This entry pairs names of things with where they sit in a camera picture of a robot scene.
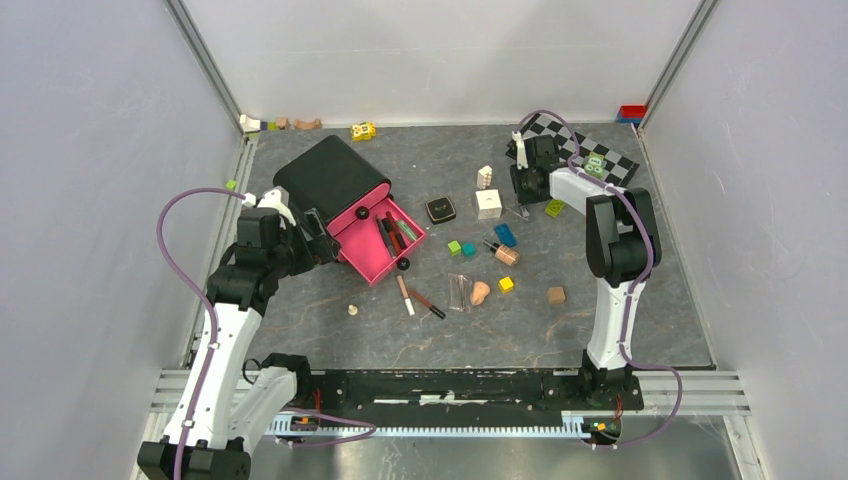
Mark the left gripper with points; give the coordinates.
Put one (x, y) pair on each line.
(315, 251)

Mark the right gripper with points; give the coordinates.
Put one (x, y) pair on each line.
(523, 197)

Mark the pink top drawer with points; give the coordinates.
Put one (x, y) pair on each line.
(349, 214)

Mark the pink drawer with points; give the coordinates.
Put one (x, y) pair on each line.
(362, 244)
(349, 214)

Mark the white cube box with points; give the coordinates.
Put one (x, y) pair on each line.
(489, 205)

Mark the black makeup organizer box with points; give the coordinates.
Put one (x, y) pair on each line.
(329, 176)

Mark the foundation bottle beige cap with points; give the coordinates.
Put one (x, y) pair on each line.
(504, 254)

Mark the dark teal mascara tube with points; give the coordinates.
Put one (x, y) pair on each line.
(381, 228)

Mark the dark brown lipstick pen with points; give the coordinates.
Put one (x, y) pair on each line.
(395, 247)

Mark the red lip pencil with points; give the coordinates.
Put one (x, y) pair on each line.
(399, 240)

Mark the green tube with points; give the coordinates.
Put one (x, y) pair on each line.
(407, 231)

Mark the clear plastic bag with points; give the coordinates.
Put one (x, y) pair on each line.
(459, 292)

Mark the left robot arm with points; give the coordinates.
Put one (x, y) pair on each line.
(212, 434)

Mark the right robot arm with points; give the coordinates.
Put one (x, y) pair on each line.
(621, 238)

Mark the beige makeup sponge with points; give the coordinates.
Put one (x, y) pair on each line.
(479, 292)

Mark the green lego brick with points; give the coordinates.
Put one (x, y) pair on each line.
(554, 208)

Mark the white stacked block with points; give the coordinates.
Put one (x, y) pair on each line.
(484, 177)

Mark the blue lego brick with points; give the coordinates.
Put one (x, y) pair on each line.
(505, 235)

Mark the green toy monster block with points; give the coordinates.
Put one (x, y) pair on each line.
(594, 165)

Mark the chessboard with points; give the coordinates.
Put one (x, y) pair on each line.
(606, 164)

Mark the small teal cube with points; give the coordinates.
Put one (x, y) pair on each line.
(468, 249)

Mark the black compact case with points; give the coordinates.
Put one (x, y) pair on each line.
(440, 210)

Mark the small green cube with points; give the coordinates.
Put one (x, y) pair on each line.
(454, 247)

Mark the yellow cube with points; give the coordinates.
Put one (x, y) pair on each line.
(506, 284)

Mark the brown wooden cube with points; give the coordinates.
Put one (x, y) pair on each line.
(556, 295)

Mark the red blue bricks stack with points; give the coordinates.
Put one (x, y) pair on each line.
(631, 114)

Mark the white concealer pen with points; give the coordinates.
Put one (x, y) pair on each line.
(406, 296)

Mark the wooden arch block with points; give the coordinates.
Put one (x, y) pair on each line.
(313, 124)

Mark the yellow toy block face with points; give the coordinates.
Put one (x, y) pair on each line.
(363, 131)

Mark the white corner block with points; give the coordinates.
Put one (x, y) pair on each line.
(249, 125)

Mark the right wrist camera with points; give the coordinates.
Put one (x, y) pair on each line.
(520, 150)

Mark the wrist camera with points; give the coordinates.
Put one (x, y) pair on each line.
(276, 198)
(520, 150)

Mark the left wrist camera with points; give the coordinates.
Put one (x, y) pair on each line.
(276, 198)

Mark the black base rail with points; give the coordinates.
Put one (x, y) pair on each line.
(463, 397)

